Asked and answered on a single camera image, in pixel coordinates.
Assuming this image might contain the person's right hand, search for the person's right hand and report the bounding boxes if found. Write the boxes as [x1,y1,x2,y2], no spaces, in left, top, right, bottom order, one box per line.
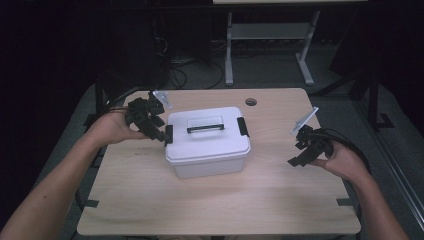
[307,141,372,183]

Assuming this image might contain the right hand-held gripper black cable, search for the right hand-held gripper black cable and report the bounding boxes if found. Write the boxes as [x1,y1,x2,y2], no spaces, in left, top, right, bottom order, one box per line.
[319,127,373,240]

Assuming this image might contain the black metal stand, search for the black metal stand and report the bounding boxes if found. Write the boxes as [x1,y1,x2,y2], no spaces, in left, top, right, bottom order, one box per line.
[82,75,112,132]
[309,65,396,132]

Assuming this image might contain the aluminium frame rail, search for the aluminium frame rail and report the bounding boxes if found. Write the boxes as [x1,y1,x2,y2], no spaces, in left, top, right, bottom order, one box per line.
[353,99,424,232]

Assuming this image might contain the left hand-held gripper black cable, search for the left hand-held gripper black cable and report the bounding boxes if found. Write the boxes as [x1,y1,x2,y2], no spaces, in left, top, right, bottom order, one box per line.
[74,85,152,212]

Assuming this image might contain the white plastic storage box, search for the white plastic storage box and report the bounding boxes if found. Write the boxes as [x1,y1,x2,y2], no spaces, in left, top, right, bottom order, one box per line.
[167,155,251,180]

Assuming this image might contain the grey metal desk frame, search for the grey metal desk frame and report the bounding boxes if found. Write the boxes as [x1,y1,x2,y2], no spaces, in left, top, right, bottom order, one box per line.
[213,0,368,87]

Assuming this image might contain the white lid with black handle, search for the white lid with black handle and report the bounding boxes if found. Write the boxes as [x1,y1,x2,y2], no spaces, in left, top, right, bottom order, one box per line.
[164,106,252,165]

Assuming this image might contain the person's left hand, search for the person's left hand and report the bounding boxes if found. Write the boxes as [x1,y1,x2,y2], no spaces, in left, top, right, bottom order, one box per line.
[84,111,152,147]

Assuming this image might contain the hand-held gripper black cable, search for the hand-held gripper black cable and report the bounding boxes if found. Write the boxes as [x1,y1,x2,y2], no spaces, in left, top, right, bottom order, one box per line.
[319,127,373,240]
[74,85,152,212]

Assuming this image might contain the black floor cables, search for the black floor cables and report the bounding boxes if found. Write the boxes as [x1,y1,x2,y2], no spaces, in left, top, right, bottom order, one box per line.
[153,35,225,91]

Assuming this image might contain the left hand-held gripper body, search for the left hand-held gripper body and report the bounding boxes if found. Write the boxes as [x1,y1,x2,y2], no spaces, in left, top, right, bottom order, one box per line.
[124,89,173,135]

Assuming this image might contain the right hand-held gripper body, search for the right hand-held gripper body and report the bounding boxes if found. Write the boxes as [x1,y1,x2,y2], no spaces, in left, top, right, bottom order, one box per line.
[289,106,335,162]

